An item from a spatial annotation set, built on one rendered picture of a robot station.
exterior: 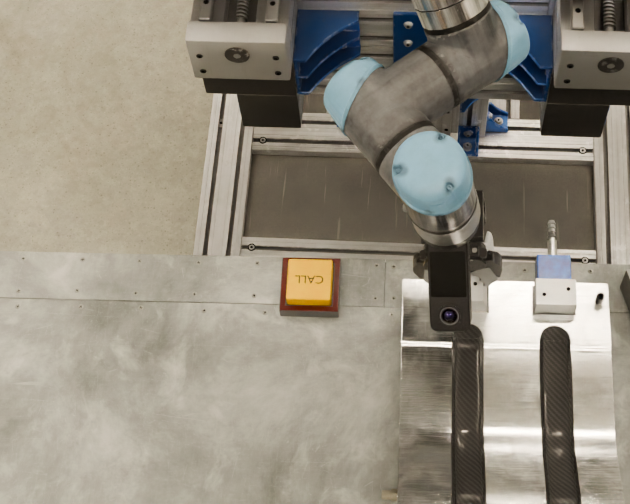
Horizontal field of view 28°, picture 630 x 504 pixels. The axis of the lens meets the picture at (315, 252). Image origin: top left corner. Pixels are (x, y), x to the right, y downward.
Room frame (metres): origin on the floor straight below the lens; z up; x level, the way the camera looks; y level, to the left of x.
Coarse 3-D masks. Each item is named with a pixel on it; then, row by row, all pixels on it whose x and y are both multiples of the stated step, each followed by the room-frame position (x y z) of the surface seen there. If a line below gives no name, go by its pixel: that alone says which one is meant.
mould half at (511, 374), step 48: (528, 288) 0.62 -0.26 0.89; (576, 288) 0.62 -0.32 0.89; (432, 336) 0.58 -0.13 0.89; (528, 336) 0.56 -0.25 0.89; (576, 336) 0.55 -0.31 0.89; (432, 384) 0.52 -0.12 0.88; (528, 384) 0.50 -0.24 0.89; (576, 384) 0.49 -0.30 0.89; (432, 432) 0.46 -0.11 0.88; (528, 432) 0.44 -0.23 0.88; (576, 432) 0.43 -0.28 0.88; (432, 480) 0.39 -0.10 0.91; (528, 480) 0.37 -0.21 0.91
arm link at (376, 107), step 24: (360, 72) 0.73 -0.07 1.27; (384, 72) 0.73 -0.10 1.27; (408, 72) 0.72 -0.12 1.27; (432, 72) 0.72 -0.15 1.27; (336, 96) 0.71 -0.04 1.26; (360, 96) 0.70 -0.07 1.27; (384, 96) 0.69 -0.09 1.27; (408, 96) 0.69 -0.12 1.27; (432, 96) 0.69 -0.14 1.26; (336, 120) 0.70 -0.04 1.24; (360, 120) 0.68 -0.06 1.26; (384, 120) 0.67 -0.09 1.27; (408, 120) 0.66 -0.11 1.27; (432, 120) 0.68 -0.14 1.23; (360, 144) 0.66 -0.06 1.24; (384, 144) 0.64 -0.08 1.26
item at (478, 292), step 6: (474, 276) 0.62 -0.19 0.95; (474, 282) 0.62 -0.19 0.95; (480, 282) 0.62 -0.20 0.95; (474, 288) 0.61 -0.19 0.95; (480, 288) 0.61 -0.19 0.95; (486, 288) 0.62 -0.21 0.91; (474, 294) 0.60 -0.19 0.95; (480, 294) 0.60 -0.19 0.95; (486, 294) 0.62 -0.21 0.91; (474, 300) 0.60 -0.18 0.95; (480, 300) 0.59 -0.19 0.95; (486, 300) 0.61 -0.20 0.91; (474, 306) 0.60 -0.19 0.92; (480, 306) 0.60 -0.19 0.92; (486, 306) 0.60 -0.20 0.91
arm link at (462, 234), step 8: (472, 216) 0.61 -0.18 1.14; (472, 224) 0.59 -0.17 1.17; (424, 232) 0.59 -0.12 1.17; (456, 232) 0.58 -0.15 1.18; (464, 232) 0.58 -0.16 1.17; (472, 232) 0.59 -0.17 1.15; (432, 240) 0.58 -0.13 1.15; (440, 240) 0.58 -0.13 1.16; (448, 240) 0.58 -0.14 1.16; (456, 240) 0.58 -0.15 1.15
